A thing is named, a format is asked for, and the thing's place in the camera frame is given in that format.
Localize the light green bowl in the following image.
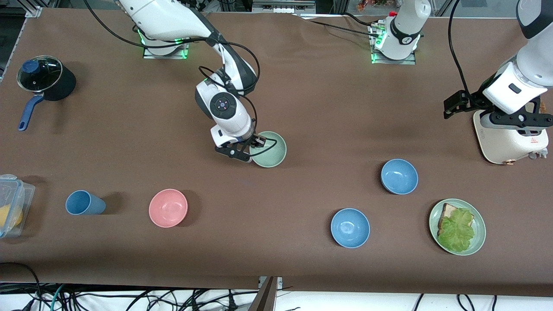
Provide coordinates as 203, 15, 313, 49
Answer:
251, 131, 287, 168

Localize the blue bowl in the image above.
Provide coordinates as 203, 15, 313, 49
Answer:
331, 208, 371, 249
381, 159, 419, 195

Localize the pink bowl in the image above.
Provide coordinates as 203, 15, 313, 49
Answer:
149, 189, 188, 228

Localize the cream white toaster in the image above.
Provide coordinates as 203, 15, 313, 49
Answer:
473, 110, 550, 165

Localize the brown tablecloth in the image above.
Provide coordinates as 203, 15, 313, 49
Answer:
0, 8, 553, 298

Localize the bread slice under lettuce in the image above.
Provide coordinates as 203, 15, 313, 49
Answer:
438, 203, 475, 236

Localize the green lettuce leaf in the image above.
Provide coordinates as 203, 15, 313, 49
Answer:
437, 208, 476, 253

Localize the light green plate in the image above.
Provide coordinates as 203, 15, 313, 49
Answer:
429, 198, 486, 256

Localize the white power strip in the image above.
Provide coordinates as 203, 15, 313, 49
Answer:
174, 0, 204, 12

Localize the blue plastic cup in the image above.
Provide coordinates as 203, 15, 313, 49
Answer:
65, 190, 106, 216

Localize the clear plastic food container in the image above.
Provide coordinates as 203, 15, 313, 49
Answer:
0, 174, 36, 239

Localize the yellow lemon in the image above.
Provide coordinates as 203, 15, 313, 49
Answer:
0, 205, 23, 229

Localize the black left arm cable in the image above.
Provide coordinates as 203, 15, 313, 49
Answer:
448, 0, 471, 94

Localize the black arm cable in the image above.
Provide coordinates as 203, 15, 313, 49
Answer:
83, 0, 279, 159
448, 0, 471, 94

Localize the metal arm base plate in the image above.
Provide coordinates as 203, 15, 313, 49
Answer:
143, 26, 189, 60
371, 26, 417, 65

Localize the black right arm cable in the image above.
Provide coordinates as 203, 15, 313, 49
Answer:
83, 0, 279, 159

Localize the black table cable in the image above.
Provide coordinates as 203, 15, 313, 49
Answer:
343, 12, 377, 27
308, 20, 379, 38

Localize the grey camera stand pole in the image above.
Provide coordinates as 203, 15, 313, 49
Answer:
248, 276, 284, 311

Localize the black pot blue handle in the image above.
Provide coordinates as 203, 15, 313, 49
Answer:
17, 58, 77, 131

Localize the teal floor cable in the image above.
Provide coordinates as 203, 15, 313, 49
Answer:
50, 284, 66, 311

